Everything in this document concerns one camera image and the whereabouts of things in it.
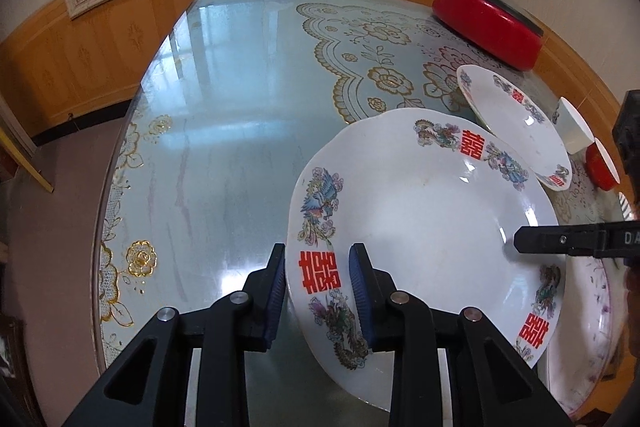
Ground floral lace tablecloth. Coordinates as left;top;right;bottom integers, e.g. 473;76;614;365
92;0;626;414

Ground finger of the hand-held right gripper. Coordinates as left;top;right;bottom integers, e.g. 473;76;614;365
514;224;607;258

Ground white bowl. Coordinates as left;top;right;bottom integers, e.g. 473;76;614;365
551;97;596;154

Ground red bowl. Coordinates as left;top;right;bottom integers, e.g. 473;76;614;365
585;139;622;190

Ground white plate pink floral rim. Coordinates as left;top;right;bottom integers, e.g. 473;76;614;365
544;257;617;414

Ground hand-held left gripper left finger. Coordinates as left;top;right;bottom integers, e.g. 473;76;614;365
62;243;287;427

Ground large white phoenix print plate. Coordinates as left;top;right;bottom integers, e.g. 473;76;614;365
288;108;566;413

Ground red electric cooking pot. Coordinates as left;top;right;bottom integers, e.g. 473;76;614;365
432;0;544;72

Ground small white phoenix print plate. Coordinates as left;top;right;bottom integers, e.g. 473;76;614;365
456;65;573;192

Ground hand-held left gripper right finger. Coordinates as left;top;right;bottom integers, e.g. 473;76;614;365
348;243;576;427

